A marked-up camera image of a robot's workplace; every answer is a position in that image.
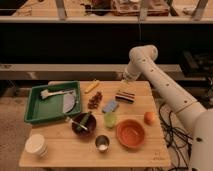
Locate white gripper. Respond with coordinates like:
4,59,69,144
122,65,136,82

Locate orange apple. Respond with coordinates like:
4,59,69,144
144,112,155,125

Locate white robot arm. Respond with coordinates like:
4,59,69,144
123,45,213,171

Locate green plastic cup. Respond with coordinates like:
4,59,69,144
104,112,117,128

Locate small metal cup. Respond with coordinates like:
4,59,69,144
95,135,110,152

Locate striped black red block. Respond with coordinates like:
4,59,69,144
115,90,135,103

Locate blue sponge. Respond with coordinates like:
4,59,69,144
102,100,118,113

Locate brown grape bunch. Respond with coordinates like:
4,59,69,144
88,91,103,109

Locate orange bowl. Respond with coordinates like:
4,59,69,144
116,119,145,149

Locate black box on shelf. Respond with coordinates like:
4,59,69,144
180,51,213,77

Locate green vegetable piece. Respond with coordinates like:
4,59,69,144
77,111,91,131

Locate grey plate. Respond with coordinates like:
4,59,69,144
63,93,76,113

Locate dark brown bowl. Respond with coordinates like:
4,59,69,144
72,113,96,138

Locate metal spoon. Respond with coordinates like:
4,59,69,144
65,117,89,131

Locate green plastic tray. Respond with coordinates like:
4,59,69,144
24,81,82,124

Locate black floor cables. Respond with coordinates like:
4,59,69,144
158,101,194,171

